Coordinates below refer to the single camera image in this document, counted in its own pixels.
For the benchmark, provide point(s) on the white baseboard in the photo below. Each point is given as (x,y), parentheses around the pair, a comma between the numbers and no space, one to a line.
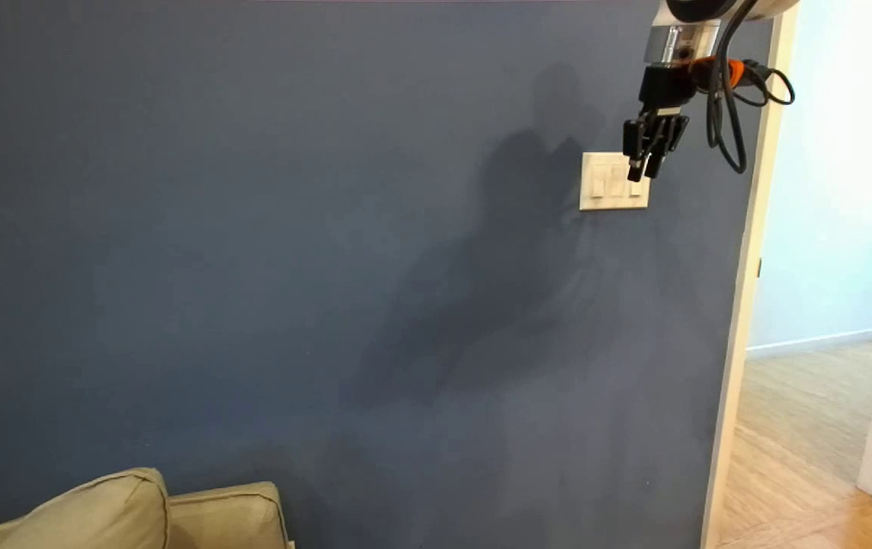
(820,341)

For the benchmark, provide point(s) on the cream triple switch plate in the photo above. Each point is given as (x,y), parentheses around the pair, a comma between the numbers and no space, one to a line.
(586,186)

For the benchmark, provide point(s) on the cream rocker light switch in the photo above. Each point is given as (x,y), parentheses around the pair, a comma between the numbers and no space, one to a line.
(634,189)
(618,183)
(600,183)

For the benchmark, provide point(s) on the orange and black wrist camera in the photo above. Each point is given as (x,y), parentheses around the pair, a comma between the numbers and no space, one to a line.
(710,73)

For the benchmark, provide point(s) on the large beige couch cushion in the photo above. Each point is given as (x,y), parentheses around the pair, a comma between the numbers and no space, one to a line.
(90,513)

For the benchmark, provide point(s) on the small beige couch cushion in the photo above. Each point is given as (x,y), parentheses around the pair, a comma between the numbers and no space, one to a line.
(226,520)

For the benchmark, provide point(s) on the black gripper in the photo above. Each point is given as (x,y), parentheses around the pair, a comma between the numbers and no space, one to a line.
(666,89)

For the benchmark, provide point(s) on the white doorway trim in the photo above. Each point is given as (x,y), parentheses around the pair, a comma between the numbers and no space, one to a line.
(741,336)

